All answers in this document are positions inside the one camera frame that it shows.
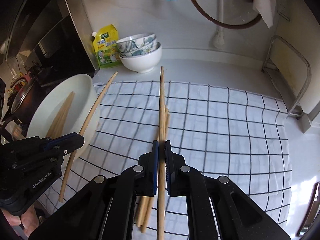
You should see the person's left hand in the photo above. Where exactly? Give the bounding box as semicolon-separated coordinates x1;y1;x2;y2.
1;204;39;237

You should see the wooden chopstick on cloth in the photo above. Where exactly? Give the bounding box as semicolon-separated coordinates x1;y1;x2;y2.
141;112;171;234
135;106;170;233
140;107;170;233

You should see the white round basin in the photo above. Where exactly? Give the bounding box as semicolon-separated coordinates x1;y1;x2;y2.
26;73;101;159

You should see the dark red cooking pot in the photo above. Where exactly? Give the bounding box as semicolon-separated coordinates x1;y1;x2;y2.
1;78;46;133

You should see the glass pot lid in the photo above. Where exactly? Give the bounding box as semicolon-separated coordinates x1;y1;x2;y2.
11;79;37;114

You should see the checkered white cloth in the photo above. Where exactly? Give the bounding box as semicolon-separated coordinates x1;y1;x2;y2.
37;80;293;240

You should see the large white bowl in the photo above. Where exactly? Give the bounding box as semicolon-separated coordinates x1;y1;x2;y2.
119;42;162;73

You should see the yellow seasoning pouch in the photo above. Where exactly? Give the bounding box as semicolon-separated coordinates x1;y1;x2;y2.
92;24;121;69

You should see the top patterned bowl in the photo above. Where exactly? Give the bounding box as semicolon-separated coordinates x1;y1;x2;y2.
116;33;156;53

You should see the patterned bowl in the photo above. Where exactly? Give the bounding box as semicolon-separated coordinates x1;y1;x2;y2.
116;33;156;53
117;38;159;57

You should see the middle patterned bowl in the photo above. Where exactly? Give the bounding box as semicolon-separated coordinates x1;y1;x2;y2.
117;38;159;57

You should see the black range hood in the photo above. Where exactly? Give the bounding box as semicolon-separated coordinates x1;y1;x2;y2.
1;0;98;79

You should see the white pipe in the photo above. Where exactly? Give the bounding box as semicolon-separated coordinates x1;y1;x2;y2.
213;0;225;50

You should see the brown metal handle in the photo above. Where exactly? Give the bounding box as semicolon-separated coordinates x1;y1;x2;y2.
296;181;319;237

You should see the brown hose loop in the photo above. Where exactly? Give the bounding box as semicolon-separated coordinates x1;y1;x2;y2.
184;0;263;30

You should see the metal rack frame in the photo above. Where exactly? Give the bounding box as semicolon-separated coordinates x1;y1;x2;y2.
261;35;312;119

